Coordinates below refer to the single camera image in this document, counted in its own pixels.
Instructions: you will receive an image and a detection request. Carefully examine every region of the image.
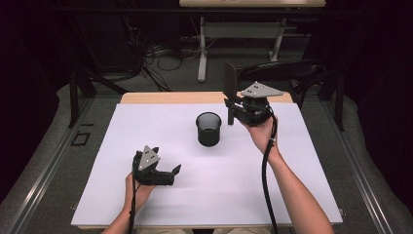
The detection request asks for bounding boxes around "black metal stand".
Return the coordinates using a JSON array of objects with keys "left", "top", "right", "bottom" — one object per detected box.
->
[
  {"left": 67, "top": 68, "right": 130, "bottom": 129},
  {"left": 319, "top": 64, "right": 346, "bottom": 133}
]

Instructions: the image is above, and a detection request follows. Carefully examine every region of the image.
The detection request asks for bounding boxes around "black chair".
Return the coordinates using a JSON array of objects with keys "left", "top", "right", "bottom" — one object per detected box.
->
[{"left": 236, "top": 58, "right": 327, "bottom": 110}]

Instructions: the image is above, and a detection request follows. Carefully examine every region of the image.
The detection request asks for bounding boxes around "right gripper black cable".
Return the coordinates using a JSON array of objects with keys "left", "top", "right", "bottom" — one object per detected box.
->
[{"left": 261, "top": 108, "right": 281, "bottom": 234}]

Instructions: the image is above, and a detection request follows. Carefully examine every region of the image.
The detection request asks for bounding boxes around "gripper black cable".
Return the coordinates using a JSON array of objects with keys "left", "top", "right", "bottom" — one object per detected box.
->
[
  {"left": 128, "top": 162, "right": 141, "bottom": 234},
  {"left": 261, "top": 108, "right": 281, "bottom": 234}
]

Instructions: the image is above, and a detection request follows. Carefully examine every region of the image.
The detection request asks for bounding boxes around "black mesh pen holder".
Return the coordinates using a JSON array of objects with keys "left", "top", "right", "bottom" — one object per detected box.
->
[{"left": 195, "top": 111, "right": 223, "bottom": 147}]

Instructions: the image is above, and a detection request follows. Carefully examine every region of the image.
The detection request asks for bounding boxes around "white table cover sheet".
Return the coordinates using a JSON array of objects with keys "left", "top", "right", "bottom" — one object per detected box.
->
[{"left": 70, "top": 102, "right": 344, "bottom": 227}]

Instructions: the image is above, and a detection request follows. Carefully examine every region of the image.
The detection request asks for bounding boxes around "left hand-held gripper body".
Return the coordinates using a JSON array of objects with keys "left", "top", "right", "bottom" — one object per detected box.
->
[{"left": 131, "top": 144, "right": 176, "bottom": 187}]

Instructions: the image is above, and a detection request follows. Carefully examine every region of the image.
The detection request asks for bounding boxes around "desk with white legs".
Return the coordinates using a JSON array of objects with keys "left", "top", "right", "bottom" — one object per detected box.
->
[{"left": 178, "top": 0, "right": 327, "bottom": 83}]

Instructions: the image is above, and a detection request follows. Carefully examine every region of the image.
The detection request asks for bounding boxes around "bundle of floor cables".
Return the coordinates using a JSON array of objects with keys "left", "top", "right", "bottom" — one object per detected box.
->
[{"left": 122, "top": 16, "right": 216, "bottom": 93}]

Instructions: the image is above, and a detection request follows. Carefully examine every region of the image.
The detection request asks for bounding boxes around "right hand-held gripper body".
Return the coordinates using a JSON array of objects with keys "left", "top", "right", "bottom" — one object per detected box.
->
[{"left": 232, "top": 81, "right": 284, "bottom": 128}]

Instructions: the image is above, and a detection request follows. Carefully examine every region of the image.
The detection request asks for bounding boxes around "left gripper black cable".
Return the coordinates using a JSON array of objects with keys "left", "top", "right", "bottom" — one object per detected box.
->
[{"left": 128, "top": 162, "right": 141, "bottom": 234}]

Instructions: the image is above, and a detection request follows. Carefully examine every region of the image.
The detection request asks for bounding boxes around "person's left hand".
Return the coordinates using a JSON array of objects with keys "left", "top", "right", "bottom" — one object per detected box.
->
[{"left": 124, "top": 172, "right": 157, "bottom": 213}]

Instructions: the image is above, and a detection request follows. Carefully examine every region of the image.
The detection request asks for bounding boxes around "metal floor rail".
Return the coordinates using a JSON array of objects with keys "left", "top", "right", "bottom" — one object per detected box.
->
[
  {"left": 5, "top": 97, "right": 95, "bottom": 234},
  {"left": 320, "top": 100, "right": 394, "bottom": 234}
]

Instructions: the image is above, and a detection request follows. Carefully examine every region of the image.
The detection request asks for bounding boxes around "person's right hand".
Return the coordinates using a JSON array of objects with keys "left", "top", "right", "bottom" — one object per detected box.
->
[{"left": 241, "top": 115, "right": 282, "bottom": 158}]

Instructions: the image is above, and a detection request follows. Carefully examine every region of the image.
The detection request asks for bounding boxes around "square floor outlet frame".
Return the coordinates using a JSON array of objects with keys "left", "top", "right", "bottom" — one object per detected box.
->
[{"left": 70, "top": 131, "right": 92, "bottom": 147}]

